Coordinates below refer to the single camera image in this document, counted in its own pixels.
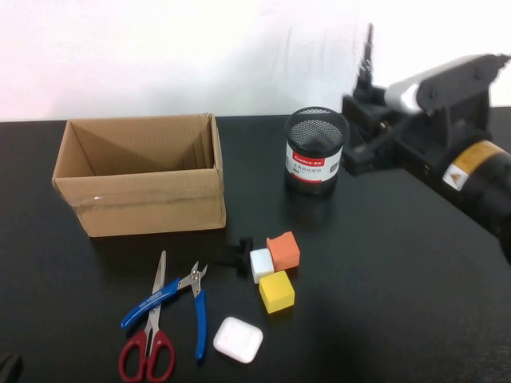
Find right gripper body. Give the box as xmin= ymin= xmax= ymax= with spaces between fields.
xmin=341 ymin=92 xmax=406 ymax=171

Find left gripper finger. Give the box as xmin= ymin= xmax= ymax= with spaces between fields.
xmin=0 ymin=353 xmax=22 ymax=383

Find black precision screwdriver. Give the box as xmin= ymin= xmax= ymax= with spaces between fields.
xmin=355 ymin=22 xmax=377 ymax=91

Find red-handled scissors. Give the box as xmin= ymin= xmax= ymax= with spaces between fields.
xmin=117 ymin=249 xmax=176 ymax=383

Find blue-handled cutting pliers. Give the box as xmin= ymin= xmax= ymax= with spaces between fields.
xmin=121 ymin=260 xmax=209 ymax=361

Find white rounded earbuds case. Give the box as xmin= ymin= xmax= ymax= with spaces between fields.
xmin=212 ymin=316 xmax=264 ymax=365

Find black mesh pen holder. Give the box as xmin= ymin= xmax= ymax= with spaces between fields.
xmin=284 ymin=105 xmax=351 ymax=196

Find orange foam block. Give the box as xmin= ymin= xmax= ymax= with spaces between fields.
xmin=265 ymin=231 xmax=301 ymax=272

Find small white block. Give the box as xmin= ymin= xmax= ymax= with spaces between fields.
xmin=249 ymin=247 xmax=275 ymax=284

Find black plastic clip stand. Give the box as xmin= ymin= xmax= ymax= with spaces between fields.
xmin=213 ymin=235 xmax=256 ymax=279

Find yellow cube block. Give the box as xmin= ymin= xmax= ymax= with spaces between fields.
xmin=258 ymin=270 xmax=296 ymax=315

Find open brown cardboard box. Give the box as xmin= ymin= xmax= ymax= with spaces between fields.
xmin=51 ymin=113 xmax=228 ymax=239

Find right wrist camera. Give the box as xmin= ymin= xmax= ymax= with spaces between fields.
xmin=339 ymin=142 xmax=379 ymax=178

